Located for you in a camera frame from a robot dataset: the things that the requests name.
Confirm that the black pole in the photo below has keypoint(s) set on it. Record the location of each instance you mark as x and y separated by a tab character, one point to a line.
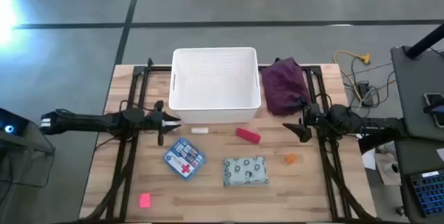
425	43

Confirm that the grey patterned pouch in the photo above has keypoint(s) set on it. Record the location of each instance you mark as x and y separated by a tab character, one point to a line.
245	171

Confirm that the keyboard with lit keys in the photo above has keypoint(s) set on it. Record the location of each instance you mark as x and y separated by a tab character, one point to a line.
428	193

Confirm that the black power strip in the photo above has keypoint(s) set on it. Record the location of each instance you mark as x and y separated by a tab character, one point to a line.
365	92

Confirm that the small orange pill bottle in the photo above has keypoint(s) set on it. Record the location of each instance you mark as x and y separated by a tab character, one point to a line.
291	159

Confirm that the dark grey desk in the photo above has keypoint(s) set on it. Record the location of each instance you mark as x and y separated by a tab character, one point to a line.
406	154

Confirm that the blue first aid kit box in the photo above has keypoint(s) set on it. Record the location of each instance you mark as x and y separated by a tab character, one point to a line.
184	158

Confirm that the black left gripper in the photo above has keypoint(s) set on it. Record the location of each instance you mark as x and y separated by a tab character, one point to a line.
156	120

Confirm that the black device with blue light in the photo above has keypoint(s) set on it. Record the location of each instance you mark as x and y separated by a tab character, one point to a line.
10	127

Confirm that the white cup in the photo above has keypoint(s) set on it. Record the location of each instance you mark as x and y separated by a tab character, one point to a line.
392	168

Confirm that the white paper sheet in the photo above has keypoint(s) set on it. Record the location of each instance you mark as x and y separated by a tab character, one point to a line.
369	159

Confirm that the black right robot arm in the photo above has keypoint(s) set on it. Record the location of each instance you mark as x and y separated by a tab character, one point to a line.
381	125

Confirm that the grey metal cart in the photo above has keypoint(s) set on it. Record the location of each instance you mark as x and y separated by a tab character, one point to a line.
34	144

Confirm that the black aluminium table frame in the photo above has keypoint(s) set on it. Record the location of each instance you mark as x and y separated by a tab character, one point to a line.
156	68

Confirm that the pink square packet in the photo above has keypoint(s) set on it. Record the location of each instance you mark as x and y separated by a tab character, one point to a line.
144	200

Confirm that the purple cloth bag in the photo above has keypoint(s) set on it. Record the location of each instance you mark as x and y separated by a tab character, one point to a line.
282	85

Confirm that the grey side table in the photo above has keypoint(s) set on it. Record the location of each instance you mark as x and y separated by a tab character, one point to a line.
412	88

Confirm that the white plastic basket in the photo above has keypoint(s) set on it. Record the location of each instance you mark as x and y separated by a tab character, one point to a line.
215	78

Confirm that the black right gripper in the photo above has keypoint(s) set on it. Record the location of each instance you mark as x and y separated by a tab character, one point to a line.
314	113

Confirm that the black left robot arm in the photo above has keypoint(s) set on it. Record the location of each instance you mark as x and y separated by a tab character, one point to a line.
86	121

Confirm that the red rectangular block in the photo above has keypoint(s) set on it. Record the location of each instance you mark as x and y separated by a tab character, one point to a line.
248	136

